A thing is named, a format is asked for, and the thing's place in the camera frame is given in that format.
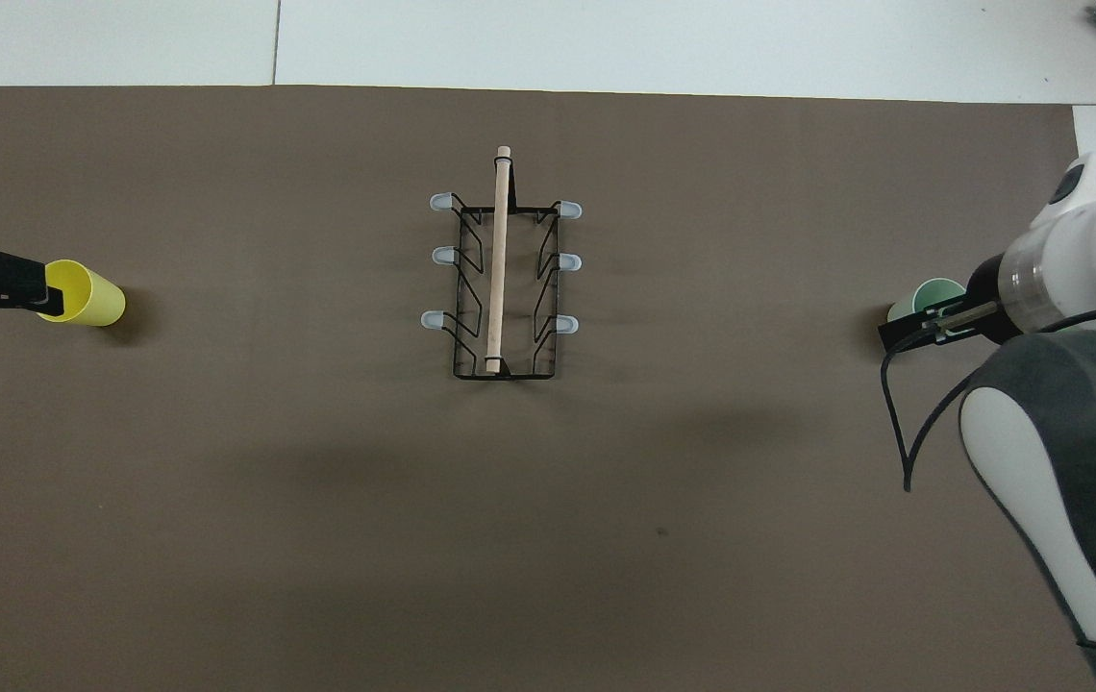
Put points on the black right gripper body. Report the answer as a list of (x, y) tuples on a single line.
[(986, 284)]

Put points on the brown table mat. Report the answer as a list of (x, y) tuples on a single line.
[(317, 481)]

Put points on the yellow plastic cup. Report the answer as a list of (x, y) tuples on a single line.
[(91, 296)]

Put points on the pale green plastic cup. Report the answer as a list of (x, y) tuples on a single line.
[(933, 293)]

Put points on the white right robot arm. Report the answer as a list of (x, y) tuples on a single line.
[(1086, 231)]

